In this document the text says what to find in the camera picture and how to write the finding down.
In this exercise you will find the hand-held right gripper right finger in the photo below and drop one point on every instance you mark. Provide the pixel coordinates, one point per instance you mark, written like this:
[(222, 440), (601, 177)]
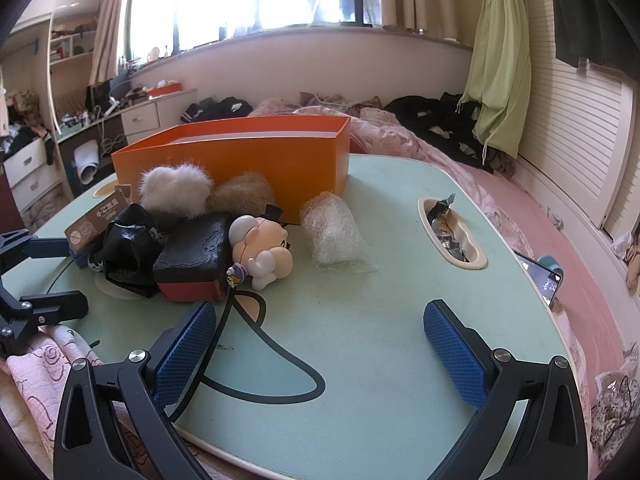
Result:
[(455, 355)]

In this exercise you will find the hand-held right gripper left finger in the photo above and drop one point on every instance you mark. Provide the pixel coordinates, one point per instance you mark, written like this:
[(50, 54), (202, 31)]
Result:
[(180, 355)]

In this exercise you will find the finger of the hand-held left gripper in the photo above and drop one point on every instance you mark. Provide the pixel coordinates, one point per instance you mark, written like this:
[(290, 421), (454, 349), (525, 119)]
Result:
[(45, 247), (55, 305)]

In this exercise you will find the pig figurine with top hat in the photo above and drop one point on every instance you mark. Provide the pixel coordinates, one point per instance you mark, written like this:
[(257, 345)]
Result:
[(260, 255)]

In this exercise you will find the brown fluffy pompom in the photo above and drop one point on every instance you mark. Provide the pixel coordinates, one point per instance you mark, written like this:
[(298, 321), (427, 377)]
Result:
[(245, 192)]

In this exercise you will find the orange cardboard box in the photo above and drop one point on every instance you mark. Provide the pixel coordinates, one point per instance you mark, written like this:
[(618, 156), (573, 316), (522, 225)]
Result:
[(280, 165)]

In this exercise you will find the mint green desktop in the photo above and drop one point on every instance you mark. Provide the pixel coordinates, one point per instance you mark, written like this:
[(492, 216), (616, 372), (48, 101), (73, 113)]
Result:
[(380, 310)]

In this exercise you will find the dark red door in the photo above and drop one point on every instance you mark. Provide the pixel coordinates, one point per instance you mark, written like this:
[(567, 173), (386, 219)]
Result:
[(10, 205)]

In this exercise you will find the brown paper card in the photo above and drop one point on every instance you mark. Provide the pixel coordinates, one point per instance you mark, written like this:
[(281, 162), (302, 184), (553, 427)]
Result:
[(95, 220)]

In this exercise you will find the white drawer unit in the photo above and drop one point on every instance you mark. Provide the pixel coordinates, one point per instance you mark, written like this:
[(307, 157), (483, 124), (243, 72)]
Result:
[(30, 170)]

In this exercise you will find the black crumpled plastic bag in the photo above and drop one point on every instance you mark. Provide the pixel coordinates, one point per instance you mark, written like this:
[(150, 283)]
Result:
[(127, 245)]

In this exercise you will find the white rolled mat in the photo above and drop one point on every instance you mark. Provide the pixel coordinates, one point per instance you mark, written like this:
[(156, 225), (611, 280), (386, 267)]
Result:
[(86, 160)]

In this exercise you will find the black and red box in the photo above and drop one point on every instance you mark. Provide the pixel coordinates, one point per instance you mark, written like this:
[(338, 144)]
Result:
[(192, 255)]

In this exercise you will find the smartphone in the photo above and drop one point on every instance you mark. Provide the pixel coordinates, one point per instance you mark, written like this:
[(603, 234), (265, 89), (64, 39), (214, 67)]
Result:
[(540, 285)]

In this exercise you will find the pile of candy wrappers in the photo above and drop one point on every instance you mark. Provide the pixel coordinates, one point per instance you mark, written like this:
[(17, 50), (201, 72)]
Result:
[(447, 240)]

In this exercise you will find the heap of mixed clothes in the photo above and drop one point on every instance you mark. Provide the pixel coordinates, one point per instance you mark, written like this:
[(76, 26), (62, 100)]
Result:
[(22, 120)]

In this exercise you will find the teal phone stand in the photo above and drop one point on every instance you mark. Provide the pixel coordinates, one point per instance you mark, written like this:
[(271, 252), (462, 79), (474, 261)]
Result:
[(551, 261)]

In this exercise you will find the white fluffy pompom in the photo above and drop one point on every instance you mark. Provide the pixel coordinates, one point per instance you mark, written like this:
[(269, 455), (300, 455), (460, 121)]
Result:
[(172, 187)]

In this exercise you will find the beige wooden desk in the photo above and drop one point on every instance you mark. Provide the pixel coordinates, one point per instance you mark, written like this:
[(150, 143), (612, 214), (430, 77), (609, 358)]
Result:
[(140, 120)]

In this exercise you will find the black white floral cloth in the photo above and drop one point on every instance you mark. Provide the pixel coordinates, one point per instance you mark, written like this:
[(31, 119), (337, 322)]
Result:
[(617, 410)]

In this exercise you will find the clear bubble wrap packet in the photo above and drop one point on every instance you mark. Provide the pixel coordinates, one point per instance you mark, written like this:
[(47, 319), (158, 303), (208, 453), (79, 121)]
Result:
[(332, 230)]

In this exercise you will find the orange tray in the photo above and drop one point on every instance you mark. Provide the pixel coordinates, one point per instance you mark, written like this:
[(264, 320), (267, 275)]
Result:
[(164, 88)]

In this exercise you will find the small black clothes pile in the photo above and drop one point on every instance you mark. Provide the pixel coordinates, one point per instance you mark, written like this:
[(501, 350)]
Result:
[(215, 107)]

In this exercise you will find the pink floral quilt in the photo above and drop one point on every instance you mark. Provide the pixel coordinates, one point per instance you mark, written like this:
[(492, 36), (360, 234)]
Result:
[(400, 135)]

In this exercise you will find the large black clothes pile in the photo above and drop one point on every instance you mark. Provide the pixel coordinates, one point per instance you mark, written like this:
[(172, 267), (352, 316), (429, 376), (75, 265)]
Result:
[(430, 115)]

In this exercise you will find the white slatted panel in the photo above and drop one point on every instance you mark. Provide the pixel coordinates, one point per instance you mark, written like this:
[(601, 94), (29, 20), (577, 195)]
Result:
[(585, 125)]

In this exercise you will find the brown crumpled blanket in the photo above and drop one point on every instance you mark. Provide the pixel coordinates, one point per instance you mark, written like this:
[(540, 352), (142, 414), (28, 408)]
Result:
[(340, 101)]

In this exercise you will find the light green hanging cloth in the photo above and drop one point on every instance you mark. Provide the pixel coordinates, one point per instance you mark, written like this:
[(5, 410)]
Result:
[(500, 60)]

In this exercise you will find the window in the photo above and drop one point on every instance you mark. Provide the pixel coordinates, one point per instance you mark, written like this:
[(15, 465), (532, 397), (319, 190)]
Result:
[(240, 0)]

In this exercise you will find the black hanging garment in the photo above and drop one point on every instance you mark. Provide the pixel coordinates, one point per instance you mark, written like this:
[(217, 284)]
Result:
[(595, 10)]

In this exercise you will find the cluttered wall shelf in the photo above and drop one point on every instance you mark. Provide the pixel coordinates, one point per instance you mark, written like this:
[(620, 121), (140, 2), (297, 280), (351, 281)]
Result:
[(70, 60)]

